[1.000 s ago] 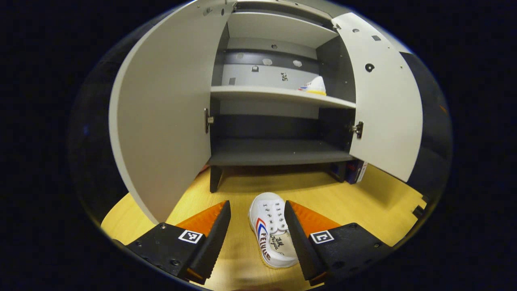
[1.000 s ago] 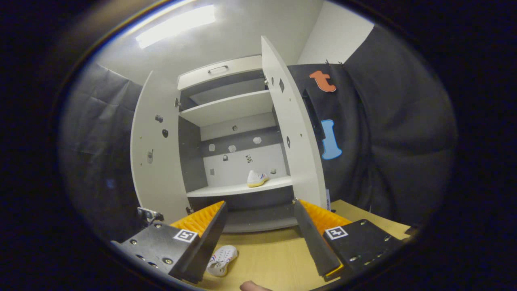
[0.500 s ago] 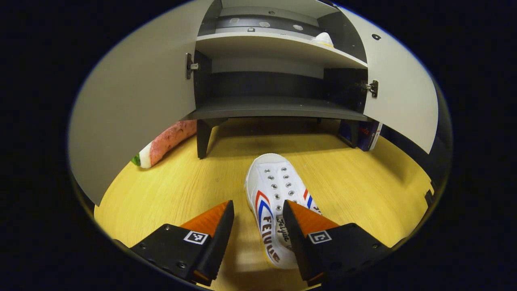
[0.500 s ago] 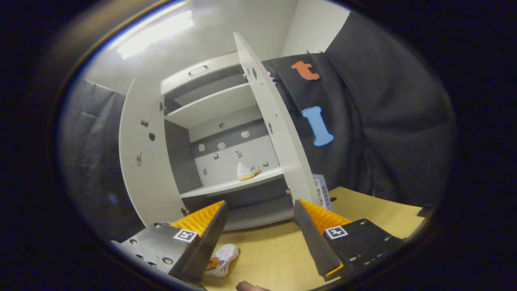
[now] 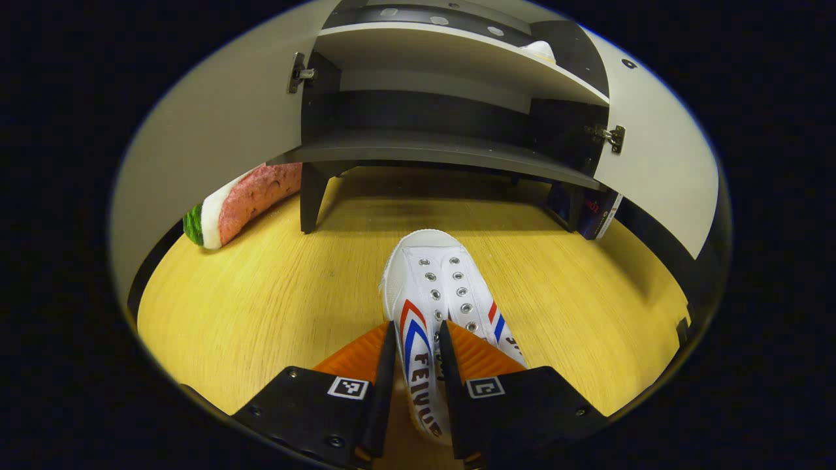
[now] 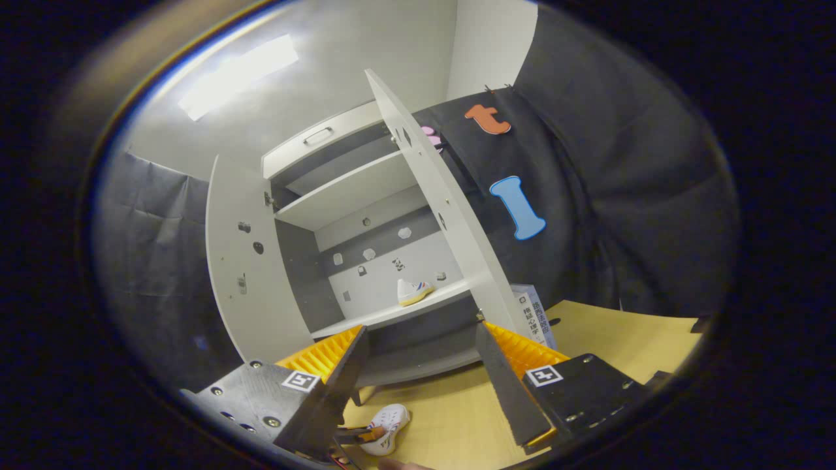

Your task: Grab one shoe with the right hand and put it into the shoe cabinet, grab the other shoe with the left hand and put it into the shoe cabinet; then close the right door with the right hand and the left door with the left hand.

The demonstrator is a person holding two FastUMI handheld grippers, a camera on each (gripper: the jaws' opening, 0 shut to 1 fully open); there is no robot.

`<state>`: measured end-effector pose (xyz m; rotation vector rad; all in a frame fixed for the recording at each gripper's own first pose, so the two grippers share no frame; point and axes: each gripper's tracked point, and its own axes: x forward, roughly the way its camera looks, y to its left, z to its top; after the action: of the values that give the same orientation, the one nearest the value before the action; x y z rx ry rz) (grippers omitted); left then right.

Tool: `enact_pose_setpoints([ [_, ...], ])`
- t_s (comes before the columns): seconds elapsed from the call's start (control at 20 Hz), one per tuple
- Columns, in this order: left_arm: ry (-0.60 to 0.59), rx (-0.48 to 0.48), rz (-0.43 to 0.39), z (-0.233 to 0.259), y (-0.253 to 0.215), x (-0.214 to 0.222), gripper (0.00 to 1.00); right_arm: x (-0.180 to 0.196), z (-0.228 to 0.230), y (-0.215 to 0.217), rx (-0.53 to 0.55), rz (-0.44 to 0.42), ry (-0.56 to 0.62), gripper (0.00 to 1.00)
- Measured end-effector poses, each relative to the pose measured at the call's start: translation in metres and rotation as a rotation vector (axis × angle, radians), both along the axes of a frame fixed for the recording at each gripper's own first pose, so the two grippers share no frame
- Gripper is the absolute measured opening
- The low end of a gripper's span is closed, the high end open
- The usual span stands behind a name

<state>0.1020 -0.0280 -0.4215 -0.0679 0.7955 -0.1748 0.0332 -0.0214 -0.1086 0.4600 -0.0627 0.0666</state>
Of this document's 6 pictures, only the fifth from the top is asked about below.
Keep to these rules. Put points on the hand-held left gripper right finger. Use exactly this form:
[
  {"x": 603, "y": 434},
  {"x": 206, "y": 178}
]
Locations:
[{"x": 516, "y": 411}]

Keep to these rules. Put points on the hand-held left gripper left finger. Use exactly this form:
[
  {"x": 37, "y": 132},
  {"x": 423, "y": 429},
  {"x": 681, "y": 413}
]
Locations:
[{"x": 326, "y": 418}]

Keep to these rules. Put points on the white striped canvas shoe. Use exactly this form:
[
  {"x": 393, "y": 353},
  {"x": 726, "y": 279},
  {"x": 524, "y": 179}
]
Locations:
[
  {"x": 431, "y": 274},
  {"x": 539, "y": 51}
]

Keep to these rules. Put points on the white shoe cabinet door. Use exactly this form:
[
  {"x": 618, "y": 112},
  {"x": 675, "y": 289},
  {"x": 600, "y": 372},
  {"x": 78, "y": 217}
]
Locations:
[
  {"x": 215, "y": 130},
  {"x": 659, "y": 163}
]

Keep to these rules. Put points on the white and grey shoe cabinet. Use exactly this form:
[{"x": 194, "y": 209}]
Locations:
[{"x": 444, "y": 59}]

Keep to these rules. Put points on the dark blue book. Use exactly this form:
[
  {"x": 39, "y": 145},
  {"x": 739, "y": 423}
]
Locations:
[{"x": 591, "y": 212}]

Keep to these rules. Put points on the watermelon slice toy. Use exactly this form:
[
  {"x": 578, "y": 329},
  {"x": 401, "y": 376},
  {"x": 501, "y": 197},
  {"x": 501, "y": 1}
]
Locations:
[{"x": 251, "y": 196}]

